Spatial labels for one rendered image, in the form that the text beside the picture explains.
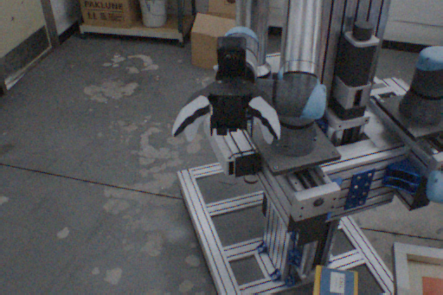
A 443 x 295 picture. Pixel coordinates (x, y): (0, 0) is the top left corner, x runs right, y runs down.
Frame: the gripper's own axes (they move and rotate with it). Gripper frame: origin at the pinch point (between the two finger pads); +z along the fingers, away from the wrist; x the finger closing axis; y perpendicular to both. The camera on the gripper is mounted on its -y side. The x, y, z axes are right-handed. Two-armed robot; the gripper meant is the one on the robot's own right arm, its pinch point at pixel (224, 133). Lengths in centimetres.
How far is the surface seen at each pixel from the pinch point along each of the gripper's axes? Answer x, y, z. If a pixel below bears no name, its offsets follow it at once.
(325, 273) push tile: -25, 74, -29
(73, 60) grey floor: 194, 157, -323
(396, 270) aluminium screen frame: -46, 73, -30
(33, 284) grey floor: 121, 164, -71
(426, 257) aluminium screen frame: -57, 74, -35
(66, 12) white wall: 219, 127, -382
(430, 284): -57, 77, -28
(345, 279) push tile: -31, 74, -27
